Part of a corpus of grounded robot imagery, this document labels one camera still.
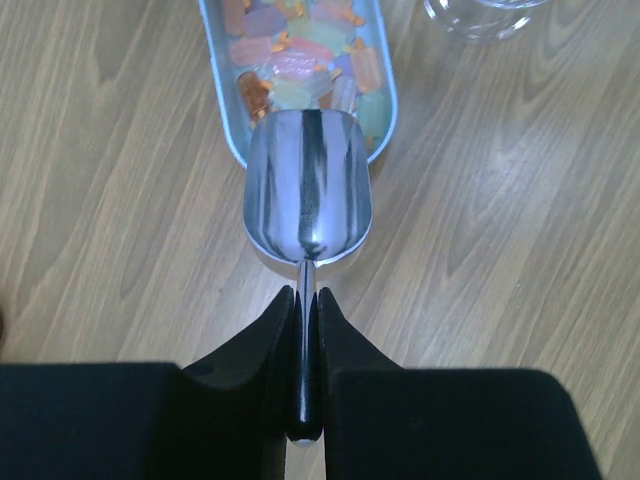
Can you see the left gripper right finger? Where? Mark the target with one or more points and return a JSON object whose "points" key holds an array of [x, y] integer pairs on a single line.
{"points": [[383, 421]]}

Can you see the grey candy tray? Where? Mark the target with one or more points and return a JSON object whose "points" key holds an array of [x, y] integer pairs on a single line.
{"points": [[269, 56]]}

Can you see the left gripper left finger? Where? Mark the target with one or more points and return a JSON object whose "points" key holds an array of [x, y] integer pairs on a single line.
{"points": [[218, 418]]}

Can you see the clear plastic cup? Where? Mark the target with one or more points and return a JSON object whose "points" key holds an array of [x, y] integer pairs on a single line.
{"points": [[483, 21]]}

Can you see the metal scoop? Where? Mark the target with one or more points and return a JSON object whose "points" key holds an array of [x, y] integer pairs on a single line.
{"points": [[307, 204]]}

